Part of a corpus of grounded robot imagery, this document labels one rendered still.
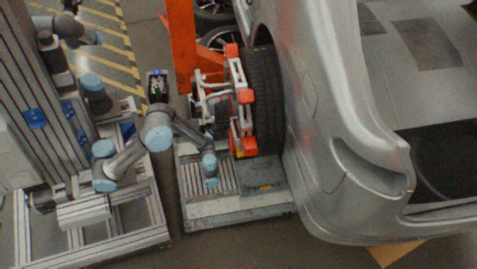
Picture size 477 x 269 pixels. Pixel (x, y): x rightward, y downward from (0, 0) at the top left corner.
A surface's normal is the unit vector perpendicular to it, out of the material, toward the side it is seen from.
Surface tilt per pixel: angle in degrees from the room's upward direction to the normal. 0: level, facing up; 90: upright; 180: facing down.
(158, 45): 0
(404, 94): 22
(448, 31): 2
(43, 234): 0
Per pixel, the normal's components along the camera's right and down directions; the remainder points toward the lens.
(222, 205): 0.01, -0.60
